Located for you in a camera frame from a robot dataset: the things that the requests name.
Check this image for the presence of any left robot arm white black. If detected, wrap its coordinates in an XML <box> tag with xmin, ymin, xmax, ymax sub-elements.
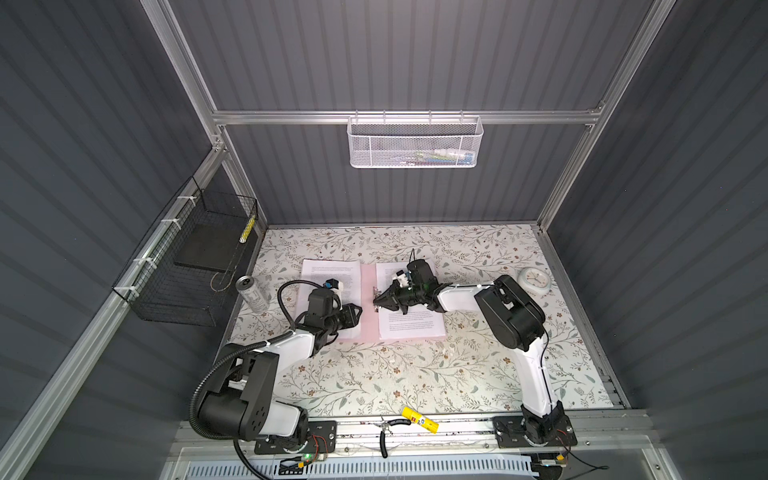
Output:
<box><xmin>189</xmin><ymin>280</ymin><xmax>363</xmax><ymax>447</ymax></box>

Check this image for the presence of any silver metal can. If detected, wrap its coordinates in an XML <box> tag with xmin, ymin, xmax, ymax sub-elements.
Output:
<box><xmin>235</xmin><ymin>275</ymin><xmax>269</xmax><ymax>313</ymax></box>

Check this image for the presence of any black notebook in basket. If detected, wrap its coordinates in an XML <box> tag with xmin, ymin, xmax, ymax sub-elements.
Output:
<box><xmin>173</xmin><ymin>224</ymin><xmax>245</xmax><ymax>273</ymax></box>

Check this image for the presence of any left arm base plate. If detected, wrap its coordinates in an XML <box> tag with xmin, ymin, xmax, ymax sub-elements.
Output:
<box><xmin>253</xmin><ymin>420</ymin><xmax>338</xmax><ymax>455</ymax></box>

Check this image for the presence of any printed paper sheet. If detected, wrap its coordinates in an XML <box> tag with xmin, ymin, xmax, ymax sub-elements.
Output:
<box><xmin>293</xmin><ymin>258</ymin><xmax>362</xmax><ymax>343</ymax></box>
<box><xmin>376</xmin><ymin>262</ymin><xmax>446</xmax><ymax>342</ymax></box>

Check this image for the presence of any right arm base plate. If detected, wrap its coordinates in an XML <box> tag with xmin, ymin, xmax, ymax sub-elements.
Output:
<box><xmin>492</xmin><ymin>415</ymin><xmax>578</xmax><ymax>448</ymax></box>

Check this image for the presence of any black wire basket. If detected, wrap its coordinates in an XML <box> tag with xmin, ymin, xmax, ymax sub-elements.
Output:
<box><xmin>113</xmin><ymin>179</ymin><xmax>259</xmax><ymax>327</ymax></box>

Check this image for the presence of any yellow marker pen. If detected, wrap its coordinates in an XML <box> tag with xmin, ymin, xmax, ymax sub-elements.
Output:
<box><xmin>401</xmin><ymin>407</ymin><xmax>439</xmax><ymax>434</ymax></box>

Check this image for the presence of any pink file folder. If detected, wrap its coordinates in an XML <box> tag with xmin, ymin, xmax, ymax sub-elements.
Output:
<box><xmin>293</xmin><ymin>259</ymin><xmax>448</xmax><ymax>344</ymax></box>

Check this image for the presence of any white wire mesh basket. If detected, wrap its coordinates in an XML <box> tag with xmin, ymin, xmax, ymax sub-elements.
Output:
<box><xmin>346</xmin><ymin>115</ymin><xmax>484</xmax><ymax>169</ymax></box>

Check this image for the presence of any left black corrugated cable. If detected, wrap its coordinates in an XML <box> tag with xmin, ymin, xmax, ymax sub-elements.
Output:
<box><xmin>188</xmin><ymin>278</ymin><xmax>328</xmax><ymax>480</ymax></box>

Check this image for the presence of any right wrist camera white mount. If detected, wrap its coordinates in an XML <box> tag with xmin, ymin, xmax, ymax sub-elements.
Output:
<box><xmin>393</xmin><ymin>270</ymin><xmax>412</xmax><ymax>289</ymax></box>

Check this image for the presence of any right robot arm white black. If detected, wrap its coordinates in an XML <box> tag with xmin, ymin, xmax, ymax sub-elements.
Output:
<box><xmin>373</xmin><ymin>259</ymin><xmax>578</xmax><ymax>449</ymax></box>

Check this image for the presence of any aluminium front rail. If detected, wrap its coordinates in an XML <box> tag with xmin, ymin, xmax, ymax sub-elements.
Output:
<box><xmin>168</xmin><ymin>409</ymin><xmax>660</xmax><ymax>461</ymax></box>

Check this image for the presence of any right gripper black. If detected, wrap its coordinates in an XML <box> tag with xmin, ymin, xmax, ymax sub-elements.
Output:
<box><xmin>374</xmin><ymin>280</ymin><xmax>426</xmax><ymax>315</ymax></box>

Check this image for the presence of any yellow tube in basket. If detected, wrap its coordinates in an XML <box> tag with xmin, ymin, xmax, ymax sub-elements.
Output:
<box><xmin>239</xmin><ymin>215</ymin><xmax>257</xmax><ymax>244</ymax></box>

